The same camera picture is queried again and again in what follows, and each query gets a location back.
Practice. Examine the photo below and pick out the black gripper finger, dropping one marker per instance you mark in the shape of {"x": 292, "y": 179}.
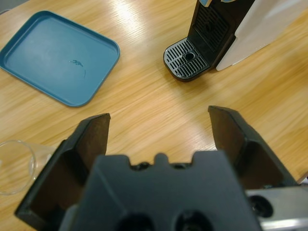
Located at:
{"x": 250, "y": 154}
{"x": 72, "y": 154}

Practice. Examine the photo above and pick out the metal grate drip tray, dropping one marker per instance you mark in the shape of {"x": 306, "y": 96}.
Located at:
{"x": 183, "y": 65}

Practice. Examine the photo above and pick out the clear drinking glass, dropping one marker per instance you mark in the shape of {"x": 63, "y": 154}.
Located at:
{"x": 41, "y": 149}

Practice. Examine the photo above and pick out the white capsule coffee machine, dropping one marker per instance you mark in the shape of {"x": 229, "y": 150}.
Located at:
{"x": 255, "y": 31}

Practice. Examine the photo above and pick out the teal plastic tray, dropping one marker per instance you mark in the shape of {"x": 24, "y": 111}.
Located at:
{"x": 48, "y": 55}

